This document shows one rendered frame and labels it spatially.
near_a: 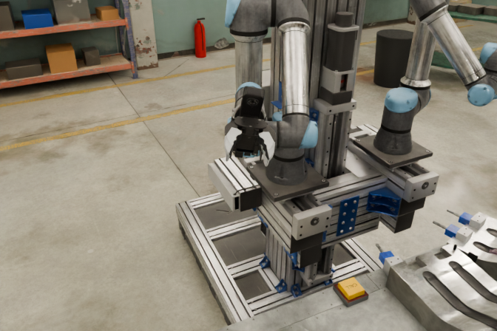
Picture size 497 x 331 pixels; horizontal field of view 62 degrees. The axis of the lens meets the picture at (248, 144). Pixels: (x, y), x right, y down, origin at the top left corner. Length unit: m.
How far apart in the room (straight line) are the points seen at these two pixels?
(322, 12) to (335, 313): 0.98
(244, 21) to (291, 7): 0.14
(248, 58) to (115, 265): 1.80
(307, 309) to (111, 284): 1.50
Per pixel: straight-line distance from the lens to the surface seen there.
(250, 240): 2.47
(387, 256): 1.54
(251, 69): 1.30
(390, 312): 1.44
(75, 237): 3.03
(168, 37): 6.29
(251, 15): 1.24
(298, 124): 1.11
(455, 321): 1.35
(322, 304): 1.41
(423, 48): 1.74
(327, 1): 1.53
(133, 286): 2.60
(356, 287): 1.42
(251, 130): 0.89
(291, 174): 1.44
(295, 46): 1.19
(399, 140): 1.71
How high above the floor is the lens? 1.86
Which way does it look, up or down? 29 degrees down
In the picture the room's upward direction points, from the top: straight up
